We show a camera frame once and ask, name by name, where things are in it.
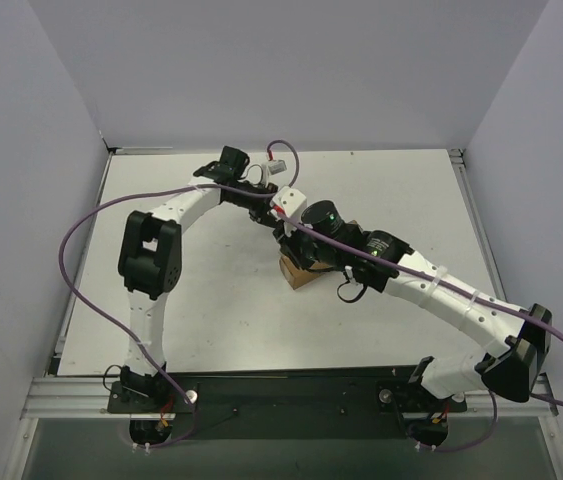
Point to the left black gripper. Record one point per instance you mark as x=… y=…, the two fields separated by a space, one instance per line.
x=262 y=213

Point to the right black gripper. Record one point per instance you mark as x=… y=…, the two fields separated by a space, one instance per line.
x=291 y=245

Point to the brown cardboard express box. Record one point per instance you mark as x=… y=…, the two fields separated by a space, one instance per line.
x=297 y=277

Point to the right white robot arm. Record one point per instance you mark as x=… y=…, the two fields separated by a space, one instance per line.
x=511 y=350

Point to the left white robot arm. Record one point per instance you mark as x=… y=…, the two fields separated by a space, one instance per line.
x=150 y=261

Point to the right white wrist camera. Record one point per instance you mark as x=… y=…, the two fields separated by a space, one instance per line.
x=289 y=203

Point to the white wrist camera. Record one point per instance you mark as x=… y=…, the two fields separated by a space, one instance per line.
x=289 y=203
x=270 y=168

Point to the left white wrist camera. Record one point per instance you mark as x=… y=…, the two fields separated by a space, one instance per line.
x=270 y=168

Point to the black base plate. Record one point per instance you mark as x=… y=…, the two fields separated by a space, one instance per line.
x=355 y=403

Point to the aluminium frame rail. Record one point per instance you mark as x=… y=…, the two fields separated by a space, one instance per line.
x=86 y=398

